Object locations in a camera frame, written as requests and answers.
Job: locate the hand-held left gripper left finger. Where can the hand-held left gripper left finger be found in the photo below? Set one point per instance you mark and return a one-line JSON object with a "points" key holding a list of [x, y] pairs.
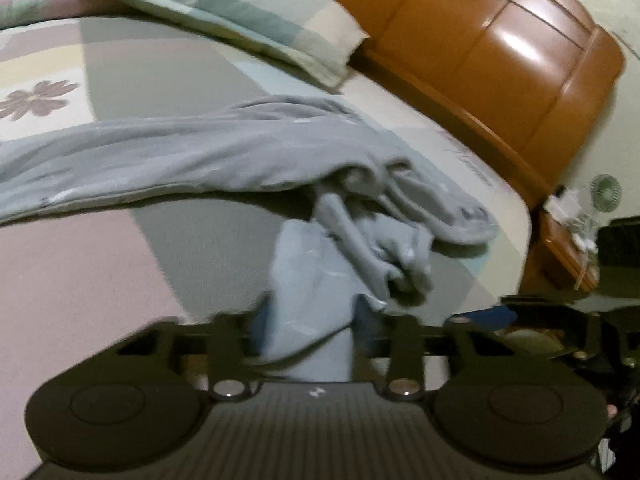
{"points": [[256, 335]]}

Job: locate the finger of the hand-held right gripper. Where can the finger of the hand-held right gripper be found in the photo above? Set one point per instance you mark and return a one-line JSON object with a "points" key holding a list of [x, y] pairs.
{"points": [[485, 317]]}

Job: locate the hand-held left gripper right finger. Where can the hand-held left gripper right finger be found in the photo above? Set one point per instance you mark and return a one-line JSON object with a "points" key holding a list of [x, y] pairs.
{"points": [[362, 335]]}

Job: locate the grey patterned sweater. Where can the grey patterned sweater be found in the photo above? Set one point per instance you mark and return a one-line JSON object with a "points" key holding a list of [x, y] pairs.
{"points": [[200, 150]]}

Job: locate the person's right hand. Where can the person's right hand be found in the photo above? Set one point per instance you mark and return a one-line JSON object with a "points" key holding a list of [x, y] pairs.
{"points": [[611, 411]]}

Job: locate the wooden nightstand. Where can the wooden nightstand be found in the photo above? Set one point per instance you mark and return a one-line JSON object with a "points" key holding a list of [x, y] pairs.
{"points": [[560, 250]]}

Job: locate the small green fan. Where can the small green fan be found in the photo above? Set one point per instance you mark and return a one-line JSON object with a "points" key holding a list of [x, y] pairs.
{"points": [[607, 194]]}

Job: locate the checked pillow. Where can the checked pillow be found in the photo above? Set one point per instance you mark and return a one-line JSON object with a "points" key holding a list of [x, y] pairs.
{"points": [[240, 10]]}

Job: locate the purple floral quilt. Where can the purple floral quilt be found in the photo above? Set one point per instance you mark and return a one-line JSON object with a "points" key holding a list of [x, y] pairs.
{"points": [[40, 2]]}

